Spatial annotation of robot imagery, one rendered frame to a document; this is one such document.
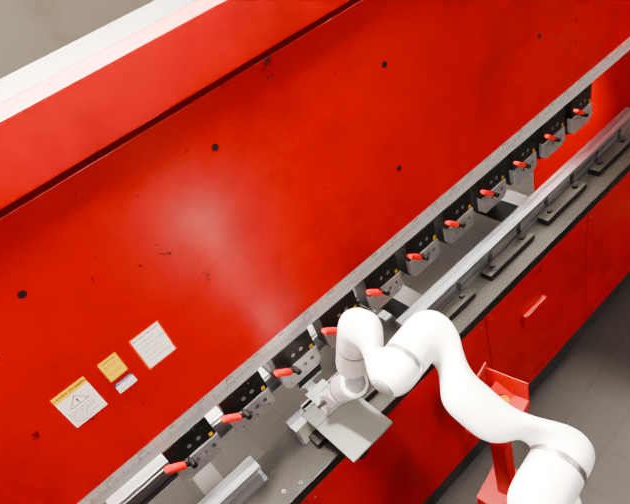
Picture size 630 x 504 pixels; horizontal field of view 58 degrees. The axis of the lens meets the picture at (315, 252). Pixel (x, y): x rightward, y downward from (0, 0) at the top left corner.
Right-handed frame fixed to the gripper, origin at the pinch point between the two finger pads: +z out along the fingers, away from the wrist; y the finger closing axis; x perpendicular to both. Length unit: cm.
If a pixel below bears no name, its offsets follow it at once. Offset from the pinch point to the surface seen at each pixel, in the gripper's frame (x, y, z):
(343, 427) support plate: 10.6, 4.1, -0.3
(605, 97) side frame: -13, -214, 23
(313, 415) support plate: 1.7, 7.7, 7.1
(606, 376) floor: 90, -126, 64
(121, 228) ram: -62, 27, -67
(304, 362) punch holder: -13.6, 1.7, -8.1
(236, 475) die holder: -0.8, 38.7, 13.4
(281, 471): 8.8, 26.5, 17.5
